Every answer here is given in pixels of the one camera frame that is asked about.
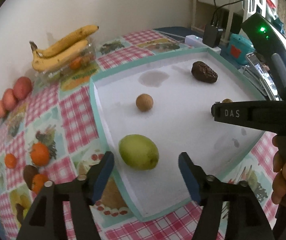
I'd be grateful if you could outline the large orange tangerine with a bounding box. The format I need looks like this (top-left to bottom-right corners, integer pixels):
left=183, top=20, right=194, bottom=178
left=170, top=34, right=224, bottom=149
left=30, top=142, right=50, bottom=166

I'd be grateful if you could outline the dark brown avocado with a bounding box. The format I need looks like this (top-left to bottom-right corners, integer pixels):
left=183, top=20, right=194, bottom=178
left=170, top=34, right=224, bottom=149
left=23, top=165, right=39, bottom=190
left=15, top=203, right=25, bottom=224

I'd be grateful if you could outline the brown round longan fruit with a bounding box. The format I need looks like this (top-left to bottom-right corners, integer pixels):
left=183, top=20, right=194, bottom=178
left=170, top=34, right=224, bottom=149
left=222, top=99, right=233, bottom=103

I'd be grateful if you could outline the green guava fruit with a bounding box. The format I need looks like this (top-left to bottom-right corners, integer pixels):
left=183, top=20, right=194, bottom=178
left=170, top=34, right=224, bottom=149
left=118, top=134, right=159, bottom=170

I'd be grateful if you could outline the small orange tangerine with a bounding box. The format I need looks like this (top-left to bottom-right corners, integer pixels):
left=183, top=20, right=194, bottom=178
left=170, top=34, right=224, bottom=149
left=4, top=153, right=17, bottom=169

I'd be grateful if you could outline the person's right hand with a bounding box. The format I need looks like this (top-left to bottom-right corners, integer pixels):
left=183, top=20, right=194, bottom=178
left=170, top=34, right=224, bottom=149
left=272, top=135, right=286, bottom=205

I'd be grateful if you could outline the smartphone on stand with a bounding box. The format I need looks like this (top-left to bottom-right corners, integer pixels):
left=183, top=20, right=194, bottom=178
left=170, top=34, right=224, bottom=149
left=243, top=53, right=279, bottom=101

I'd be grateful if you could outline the teal plastic box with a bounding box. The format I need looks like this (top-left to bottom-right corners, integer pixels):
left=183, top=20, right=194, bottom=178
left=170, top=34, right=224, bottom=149
left=227, top=34, right=255, bottom=65

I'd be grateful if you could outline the dark wrinkled avocado on tray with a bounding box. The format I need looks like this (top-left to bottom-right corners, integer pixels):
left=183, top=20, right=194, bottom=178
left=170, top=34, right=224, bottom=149
left=191, top=61, right=218, bottom=83

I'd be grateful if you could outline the white tray with teal rim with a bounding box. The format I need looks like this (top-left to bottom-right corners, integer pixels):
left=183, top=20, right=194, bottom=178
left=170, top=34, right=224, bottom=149
left=89, top=48, right=263, bottom=222

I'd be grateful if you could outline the small brown longan fruit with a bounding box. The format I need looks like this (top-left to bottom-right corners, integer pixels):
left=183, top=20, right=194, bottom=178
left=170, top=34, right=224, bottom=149
left=135, top=94, right=154, bottom=112

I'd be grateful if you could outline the black power adapter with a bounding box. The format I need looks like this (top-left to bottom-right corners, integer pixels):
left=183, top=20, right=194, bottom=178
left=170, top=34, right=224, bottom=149
left=203, top=24, right=223, bottom=48

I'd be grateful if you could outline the clear plastic fruit container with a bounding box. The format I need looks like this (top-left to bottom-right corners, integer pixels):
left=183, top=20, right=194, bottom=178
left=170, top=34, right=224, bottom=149
left=36, top=41, right=95, bottom=81

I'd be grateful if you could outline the small pale red apple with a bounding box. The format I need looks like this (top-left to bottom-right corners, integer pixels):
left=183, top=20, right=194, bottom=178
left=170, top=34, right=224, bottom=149
left=0, top=100, right=7, bottom=118

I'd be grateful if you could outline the middle red apple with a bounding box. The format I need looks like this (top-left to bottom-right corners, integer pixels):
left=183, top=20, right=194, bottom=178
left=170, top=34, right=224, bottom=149
left=2, top=88, right=18, bottom=111

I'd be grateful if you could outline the large red apple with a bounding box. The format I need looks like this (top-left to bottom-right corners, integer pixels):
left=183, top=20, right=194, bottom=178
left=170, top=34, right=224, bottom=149
left=13, top=76, right=33, bottom=100

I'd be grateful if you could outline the white power strip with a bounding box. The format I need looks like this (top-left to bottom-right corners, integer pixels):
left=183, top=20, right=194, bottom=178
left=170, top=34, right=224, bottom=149
left=184, top=35, right=221, bottom=55

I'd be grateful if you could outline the orange fruit in container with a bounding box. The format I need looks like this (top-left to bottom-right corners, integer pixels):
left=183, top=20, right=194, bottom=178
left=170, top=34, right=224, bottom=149
left=69, top=57, right=83, bottom=70

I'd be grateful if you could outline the lower yellow banana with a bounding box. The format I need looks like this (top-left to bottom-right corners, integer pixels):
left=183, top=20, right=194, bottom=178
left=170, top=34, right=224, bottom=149
left=29, top=40, right=89, bottom=72

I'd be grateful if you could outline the yellow banana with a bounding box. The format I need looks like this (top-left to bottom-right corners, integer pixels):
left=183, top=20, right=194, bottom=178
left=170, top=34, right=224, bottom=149
left=29, top=40, right=89, bottom=72
left=29, top=25, right=99, bottom=58

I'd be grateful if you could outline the upper yellow banana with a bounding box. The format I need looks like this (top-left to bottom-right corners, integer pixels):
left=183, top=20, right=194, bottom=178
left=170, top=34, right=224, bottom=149
left=29, top=25, right=99, bottom=58

